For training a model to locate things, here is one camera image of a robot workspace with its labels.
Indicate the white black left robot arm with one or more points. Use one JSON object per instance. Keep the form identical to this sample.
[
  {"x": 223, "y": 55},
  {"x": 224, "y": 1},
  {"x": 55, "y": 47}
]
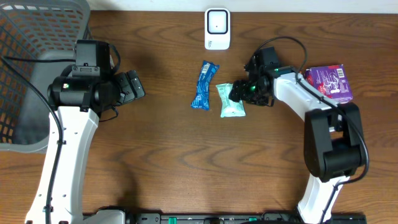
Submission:
[{"x": 77, "y": 99}]

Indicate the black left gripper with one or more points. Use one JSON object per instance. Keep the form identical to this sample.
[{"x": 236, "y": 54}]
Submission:
[{"x": 125, "y": 88}]

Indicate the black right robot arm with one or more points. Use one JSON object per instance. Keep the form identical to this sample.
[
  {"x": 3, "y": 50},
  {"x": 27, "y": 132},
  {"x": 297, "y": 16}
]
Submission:
[{"x": 335, "y": 152}]

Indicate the teal packet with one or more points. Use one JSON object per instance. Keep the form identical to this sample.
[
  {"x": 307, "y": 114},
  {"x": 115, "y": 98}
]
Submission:
[{"x": 229, "y": 108}]

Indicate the purple red tissue pack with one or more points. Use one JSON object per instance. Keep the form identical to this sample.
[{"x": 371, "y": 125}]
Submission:
[{"x": 331, "y": 81}]

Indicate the dark grey plastic basket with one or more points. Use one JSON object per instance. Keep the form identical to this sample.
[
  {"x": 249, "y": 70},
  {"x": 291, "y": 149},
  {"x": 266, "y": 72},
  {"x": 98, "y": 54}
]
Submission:
[{"x": 40, "y": 38}]

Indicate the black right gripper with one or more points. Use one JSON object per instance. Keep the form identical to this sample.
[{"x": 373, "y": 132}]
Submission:
[{"x": 244, "y": 92}]

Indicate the blue snack bar wrapper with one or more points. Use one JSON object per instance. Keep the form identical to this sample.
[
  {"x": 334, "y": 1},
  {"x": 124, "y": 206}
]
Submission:
[{"x": 207, "y": 72}]

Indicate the white barcode scanner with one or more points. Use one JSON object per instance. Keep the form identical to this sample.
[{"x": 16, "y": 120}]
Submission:
[{"x": 217, "y": 29}]

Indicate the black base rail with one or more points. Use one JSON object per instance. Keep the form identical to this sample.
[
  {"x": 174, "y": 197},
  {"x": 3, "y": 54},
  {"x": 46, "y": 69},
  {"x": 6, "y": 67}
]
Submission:
[{"x": 268, "y": 217}]

